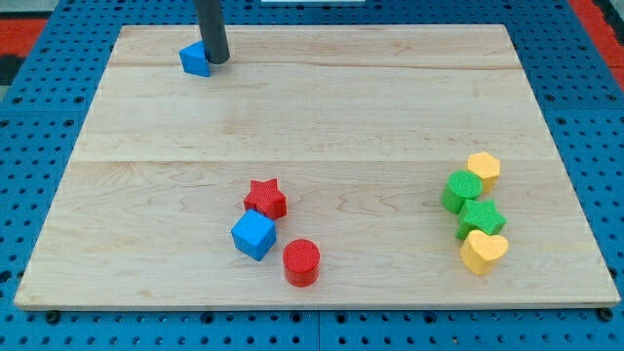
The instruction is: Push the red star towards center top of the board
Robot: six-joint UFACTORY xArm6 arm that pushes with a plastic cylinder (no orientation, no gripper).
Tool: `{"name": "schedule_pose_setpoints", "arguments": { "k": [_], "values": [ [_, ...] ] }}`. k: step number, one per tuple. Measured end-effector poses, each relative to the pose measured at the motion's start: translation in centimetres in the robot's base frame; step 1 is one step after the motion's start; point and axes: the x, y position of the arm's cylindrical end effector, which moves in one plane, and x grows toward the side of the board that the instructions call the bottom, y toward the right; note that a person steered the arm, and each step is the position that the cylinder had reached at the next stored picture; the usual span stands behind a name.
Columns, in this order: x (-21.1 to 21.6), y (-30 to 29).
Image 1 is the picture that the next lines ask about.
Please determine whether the red star block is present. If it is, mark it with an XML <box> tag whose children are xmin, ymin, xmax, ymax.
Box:
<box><xmin>244</xmin><ymin>178</ymin><xmax>288</xmax><ymax>219</ymax></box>

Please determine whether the wooden board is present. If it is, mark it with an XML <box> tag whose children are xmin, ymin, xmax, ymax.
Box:
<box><xmin>15</xmin><ymin>24</ymin><xmax>620</xmax><ymax>311</ymax></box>

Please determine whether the green star block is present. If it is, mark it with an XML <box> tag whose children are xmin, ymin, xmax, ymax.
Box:
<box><xmin>455</xmin><ymin>200</ymin><xmax>507</xmax><ymax>240</ymax></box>

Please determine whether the blue cube block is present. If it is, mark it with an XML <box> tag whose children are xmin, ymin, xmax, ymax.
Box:
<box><xmin>231</xmin><ymin>210</ymin><xmax>277</xmax><ymax>261</ymax></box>

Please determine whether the red cylinder block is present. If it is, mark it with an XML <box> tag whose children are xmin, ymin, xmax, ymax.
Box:
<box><xmin>282</xmin><ymin>239</ymin><xmax>321</xmax><ymax>287</ymax></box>

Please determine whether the green cylinder block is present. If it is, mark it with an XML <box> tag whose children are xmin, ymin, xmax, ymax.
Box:
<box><xmin>441</xmin><ymin>170</ymin><xmax>484</xmax><ymax>215</ymax></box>

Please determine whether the blue triangular block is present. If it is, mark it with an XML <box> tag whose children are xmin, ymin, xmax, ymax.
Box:
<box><xmin>178</xmin><ymin>41</ymin><xmax>211</xmax><ymax>77</ymax></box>

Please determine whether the yellow hexagon block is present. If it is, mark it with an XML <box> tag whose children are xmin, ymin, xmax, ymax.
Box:
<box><xmin>467</xmin><ymin>152</ymin><xmax>501</xmax><ymax>194</ymax></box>

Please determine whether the yellow heart block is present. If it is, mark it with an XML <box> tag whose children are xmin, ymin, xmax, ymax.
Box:
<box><xmin>459</xmin><ymin>229</ymin><xmax>509</xmax><ymax>276</ymax></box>

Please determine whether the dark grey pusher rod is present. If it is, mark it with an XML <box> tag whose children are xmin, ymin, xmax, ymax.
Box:
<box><xmin>193</xmin><ymin>0</ymin><xmax>230</xmax><ymax>64</ymax></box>

